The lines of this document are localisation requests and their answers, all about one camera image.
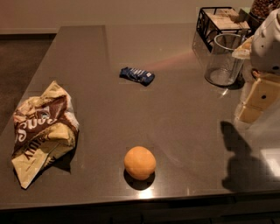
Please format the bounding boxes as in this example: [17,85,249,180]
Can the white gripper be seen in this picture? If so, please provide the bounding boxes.
[232,35,280,124]

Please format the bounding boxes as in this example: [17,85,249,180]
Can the brown chip bag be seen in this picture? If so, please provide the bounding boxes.
[11,81,79,189]

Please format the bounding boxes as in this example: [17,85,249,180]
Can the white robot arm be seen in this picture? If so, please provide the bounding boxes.
[232,9,280,123]

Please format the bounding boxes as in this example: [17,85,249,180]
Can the blue rxbar blueberry bar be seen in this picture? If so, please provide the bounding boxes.
[119,67,155,86]

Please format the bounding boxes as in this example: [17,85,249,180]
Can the clear plastic cup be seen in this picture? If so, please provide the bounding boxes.
[205,33,243,87]

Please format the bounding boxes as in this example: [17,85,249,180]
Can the jar of nuts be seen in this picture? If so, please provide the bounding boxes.
[250,0,280,20]

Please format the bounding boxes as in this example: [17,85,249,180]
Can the wooden packets in basket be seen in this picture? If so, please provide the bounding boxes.
[204,8,250,39]

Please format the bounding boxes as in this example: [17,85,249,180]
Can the orange fruit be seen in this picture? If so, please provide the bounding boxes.
[123,146,157,180]

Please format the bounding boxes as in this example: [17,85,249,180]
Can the black wire basket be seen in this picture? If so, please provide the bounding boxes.
[196,7,251,52]

